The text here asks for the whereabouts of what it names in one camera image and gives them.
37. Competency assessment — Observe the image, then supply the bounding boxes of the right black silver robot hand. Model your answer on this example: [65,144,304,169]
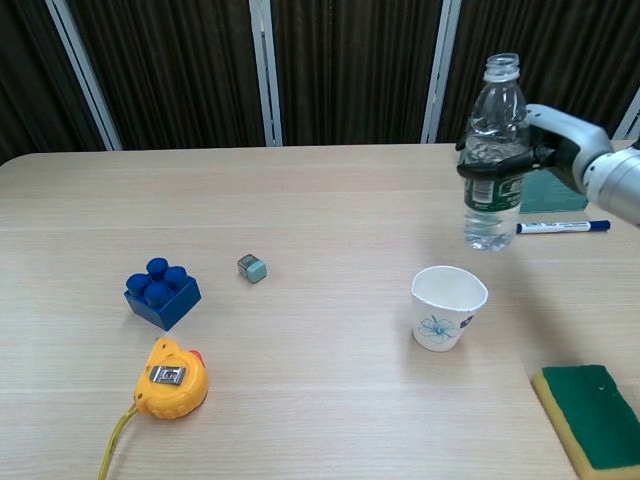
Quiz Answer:
[454,103,614,196]

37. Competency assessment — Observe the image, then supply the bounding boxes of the white paper cup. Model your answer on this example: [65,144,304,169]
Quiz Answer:
[410,265,489,353]

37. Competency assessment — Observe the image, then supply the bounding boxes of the green yellow scrubbing sponge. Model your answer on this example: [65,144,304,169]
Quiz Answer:
[531,364,640,476]

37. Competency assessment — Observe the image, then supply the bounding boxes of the blue white marker pen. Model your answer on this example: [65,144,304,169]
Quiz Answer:
[515,219,612,235]

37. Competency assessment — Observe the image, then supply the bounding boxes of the small grey-green cube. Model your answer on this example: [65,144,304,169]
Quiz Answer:
[236,253,268,285]

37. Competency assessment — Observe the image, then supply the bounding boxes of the yellow tape measure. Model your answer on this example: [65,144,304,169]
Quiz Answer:
[97,337,210,480]

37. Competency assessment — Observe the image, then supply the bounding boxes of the transparent plastic water bottle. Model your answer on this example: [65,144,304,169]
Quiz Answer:
[458,52,532,253]

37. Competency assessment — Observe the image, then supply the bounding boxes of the black folding screen panel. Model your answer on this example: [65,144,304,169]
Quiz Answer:
[0,0,124,166]
[44,0,284,151]
[421,0,640,145]
[248,0,461,147]

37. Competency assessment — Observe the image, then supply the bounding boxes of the blue toy building brick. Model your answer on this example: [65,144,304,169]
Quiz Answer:
[123,257,202,332]

